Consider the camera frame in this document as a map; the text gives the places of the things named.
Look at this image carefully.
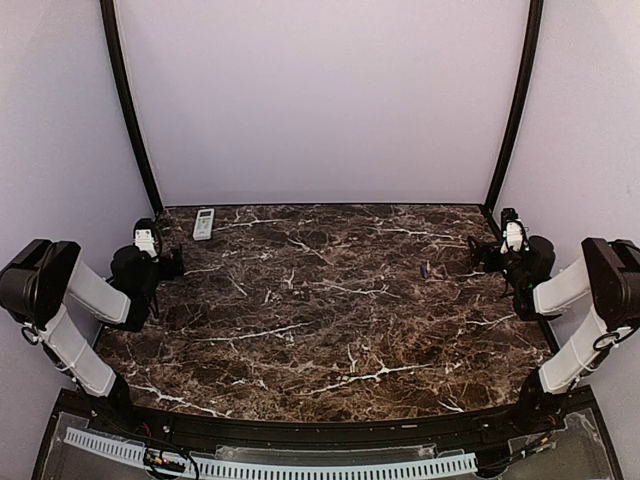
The white remote control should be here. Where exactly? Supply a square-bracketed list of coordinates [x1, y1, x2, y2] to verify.
[192, 208, 215, 241]

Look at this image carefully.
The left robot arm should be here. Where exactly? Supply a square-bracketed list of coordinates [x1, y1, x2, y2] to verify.
[1, 239, 185, 436]

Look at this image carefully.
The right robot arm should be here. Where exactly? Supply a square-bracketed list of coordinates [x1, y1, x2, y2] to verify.
[467, 236, 639, 434]

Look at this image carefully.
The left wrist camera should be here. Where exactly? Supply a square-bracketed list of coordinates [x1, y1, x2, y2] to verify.
[133, 218, 162, 258]

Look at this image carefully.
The black front rail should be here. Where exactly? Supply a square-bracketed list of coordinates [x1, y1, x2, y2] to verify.
[134, 407, 520, 452]

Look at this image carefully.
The white slotted cable duct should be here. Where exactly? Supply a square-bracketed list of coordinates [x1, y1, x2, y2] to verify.
[63, 427, 478, 480]

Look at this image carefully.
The right black frame post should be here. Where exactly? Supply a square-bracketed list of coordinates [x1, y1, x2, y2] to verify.
[484, 0, 544, 215]

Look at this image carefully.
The black frame post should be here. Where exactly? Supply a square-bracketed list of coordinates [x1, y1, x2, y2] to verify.
[484, 0, 544, 215]
[99, 0, 164, 216]

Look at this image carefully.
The left black frame post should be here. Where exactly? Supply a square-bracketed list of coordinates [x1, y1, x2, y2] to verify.
[99, 0, 164, 216]

